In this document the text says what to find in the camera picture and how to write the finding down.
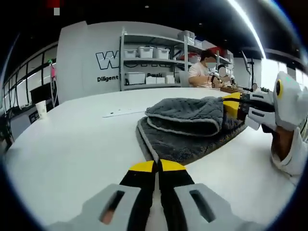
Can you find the grey towel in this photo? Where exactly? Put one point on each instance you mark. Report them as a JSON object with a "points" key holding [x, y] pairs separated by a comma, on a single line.
{"points": [[183, 113]]}

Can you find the person's right hand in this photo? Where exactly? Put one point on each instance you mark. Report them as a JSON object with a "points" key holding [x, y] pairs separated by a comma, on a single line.
{"points": [[282, 143]]}

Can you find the black tripod stand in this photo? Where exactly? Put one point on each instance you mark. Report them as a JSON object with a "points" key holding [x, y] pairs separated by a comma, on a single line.
{"points": [[251, 72]]}

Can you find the brown wooden box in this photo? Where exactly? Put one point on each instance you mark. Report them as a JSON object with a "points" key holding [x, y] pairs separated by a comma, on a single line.
{"points": [[231, 89]]}

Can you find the ceiling light strip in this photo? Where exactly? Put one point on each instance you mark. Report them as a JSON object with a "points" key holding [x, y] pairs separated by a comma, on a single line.
{"points": [[250, 26]]}

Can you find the grey panel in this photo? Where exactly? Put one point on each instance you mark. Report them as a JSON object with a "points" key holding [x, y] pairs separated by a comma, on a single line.
{"points": [[184, 79]]}

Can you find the grey metal shelf rack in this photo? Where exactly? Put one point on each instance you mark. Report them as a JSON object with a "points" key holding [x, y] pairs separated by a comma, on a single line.
{"points": [[178, 61]]}

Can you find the white cardboard box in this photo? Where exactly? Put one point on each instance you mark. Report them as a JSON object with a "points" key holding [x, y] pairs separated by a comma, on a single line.
{"points": [[170, 79], [150, 80], [160, 80]]}

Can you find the stacked clear bins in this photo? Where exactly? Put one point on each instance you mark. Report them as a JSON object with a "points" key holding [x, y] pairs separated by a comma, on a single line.
{"points": [[186, 36]]}

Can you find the cabinet with label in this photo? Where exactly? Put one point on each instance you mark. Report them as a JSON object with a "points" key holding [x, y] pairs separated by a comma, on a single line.
{"points": [[24, 122]]}

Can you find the white paper cup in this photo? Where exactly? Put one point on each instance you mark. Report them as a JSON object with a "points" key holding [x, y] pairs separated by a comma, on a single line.
{"points": [[41, 109]]}

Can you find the large white storage bin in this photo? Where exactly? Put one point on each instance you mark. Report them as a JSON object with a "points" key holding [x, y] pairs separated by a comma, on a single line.
{"points": [[135, 78]]}

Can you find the black monitor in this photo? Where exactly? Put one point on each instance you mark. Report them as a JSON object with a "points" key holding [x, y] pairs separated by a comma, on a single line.
{"points": [[41, 95]]}

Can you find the pink hanging item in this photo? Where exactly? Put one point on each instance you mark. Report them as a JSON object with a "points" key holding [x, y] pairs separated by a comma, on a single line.
{"points": [[53, 71]]}

